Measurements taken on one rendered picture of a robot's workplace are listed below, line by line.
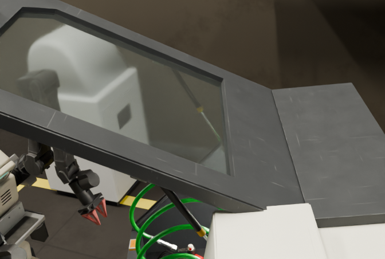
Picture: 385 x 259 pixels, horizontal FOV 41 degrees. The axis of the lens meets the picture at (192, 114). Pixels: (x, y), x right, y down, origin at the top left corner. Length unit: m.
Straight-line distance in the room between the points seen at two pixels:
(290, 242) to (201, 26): 2.76
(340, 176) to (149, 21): 2.73
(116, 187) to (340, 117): 2.36
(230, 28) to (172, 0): 0.47
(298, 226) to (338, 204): 0.18
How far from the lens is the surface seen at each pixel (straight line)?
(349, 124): 1.61
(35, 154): 2.09
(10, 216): 2.15
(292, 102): 1.73
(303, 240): 1.11
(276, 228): 1.14
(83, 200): 2.09
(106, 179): 3.70
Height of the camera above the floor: 2.30
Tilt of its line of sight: 28 degrees down
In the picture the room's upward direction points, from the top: 7 degrees counter-clockwise
